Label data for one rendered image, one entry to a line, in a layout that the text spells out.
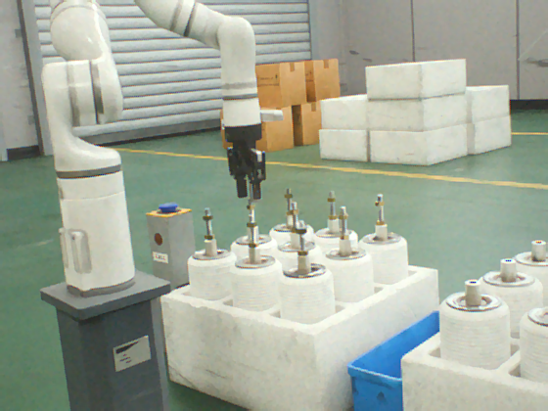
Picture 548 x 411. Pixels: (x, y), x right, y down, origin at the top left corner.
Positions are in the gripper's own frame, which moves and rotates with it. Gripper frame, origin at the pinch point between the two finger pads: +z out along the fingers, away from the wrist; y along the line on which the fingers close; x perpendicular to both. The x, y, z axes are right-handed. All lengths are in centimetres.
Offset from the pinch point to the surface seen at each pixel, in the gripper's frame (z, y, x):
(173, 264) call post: 14.2, -8.9, -14.6
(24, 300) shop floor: 35, -77, -38
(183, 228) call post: 7.2, -10.2, -11.2
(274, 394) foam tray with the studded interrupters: 30.2, 27.0, -10.4
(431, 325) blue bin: 25.1, 28.5, 22.3
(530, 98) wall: 25, -350, 442
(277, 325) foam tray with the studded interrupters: 17.2, 28.9, -9.6
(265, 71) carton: -20, -331, 167
